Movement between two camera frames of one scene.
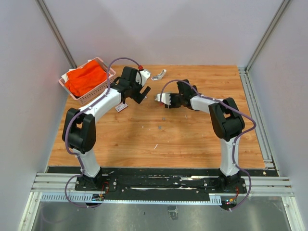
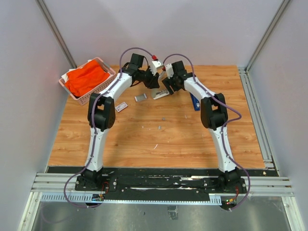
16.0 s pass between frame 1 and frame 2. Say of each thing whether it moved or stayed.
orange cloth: stayed
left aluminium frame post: stayed
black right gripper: moved
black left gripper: moved
